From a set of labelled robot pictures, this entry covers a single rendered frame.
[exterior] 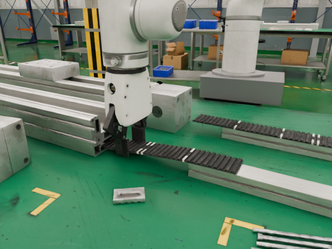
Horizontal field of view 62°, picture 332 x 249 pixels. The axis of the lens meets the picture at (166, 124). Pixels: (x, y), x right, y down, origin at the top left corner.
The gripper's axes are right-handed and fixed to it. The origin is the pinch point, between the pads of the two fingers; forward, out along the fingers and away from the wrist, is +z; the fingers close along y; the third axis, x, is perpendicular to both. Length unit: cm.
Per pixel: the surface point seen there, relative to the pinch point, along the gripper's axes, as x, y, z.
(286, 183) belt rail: -30.6, -0.8, -0.1
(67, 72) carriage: 37.7, 19.1, -7.3
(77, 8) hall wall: 708, 683, -34
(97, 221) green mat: -7.9, -19.2, 2.8
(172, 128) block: -2.6, 13.8, 1.8
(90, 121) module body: 5.7, -5.1, -5.1
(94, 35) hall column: 233, 242, 4
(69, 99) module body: 19.1, 2.3, -5.7
